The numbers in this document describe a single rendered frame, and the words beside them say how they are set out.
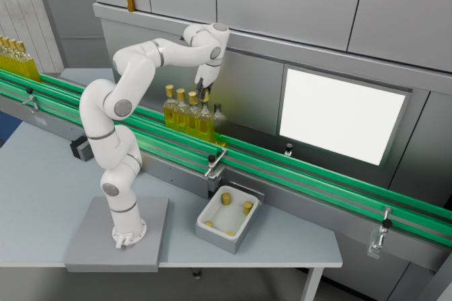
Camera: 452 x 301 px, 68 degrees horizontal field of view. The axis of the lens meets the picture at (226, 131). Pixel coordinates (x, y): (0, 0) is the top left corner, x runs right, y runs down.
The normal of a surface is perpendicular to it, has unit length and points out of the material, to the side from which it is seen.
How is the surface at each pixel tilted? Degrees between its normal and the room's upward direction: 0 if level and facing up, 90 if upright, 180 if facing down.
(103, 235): 3
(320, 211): 90
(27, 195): 0
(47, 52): 90
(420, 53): 90
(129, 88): 75
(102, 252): 3
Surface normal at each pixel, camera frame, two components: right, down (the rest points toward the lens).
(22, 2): 0.00, 0.62
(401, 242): -0.48, 0.54
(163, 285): 0.00, -0.79
